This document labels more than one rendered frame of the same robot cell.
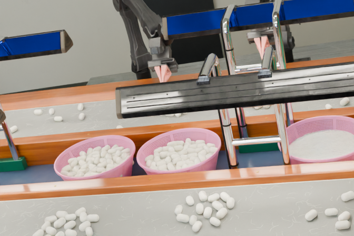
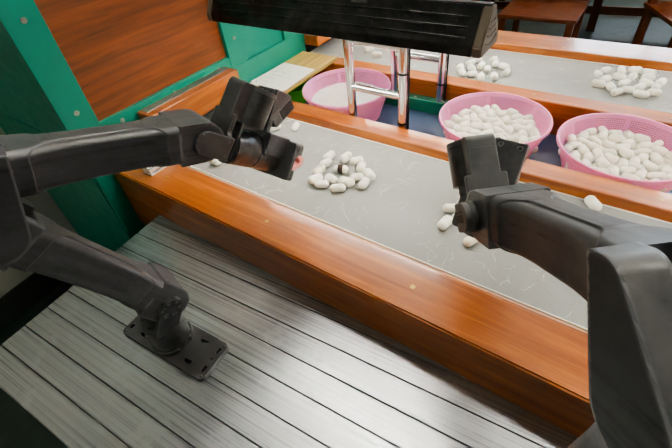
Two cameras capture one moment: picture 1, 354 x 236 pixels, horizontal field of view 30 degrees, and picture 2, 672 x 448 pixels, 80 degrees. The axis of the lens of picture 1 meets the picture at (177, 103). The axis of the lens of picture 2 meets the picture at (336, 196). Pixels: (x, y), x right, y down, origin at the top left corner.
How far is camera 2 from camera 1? 280 cm
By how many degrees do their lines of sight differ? 113
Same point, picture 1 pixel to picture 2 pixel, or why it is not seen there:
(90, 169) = (627, 143)
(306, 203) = not seen: hidden behind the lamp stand
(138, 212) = (547, 84)
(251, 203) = not seen: hidden behind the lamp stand
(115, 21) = not seen: outside the picture
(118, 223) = (567, 80)
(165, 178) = (515, 90)
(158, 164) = (522, 125)
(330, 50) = (65, 342)
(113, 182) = (581, 101)
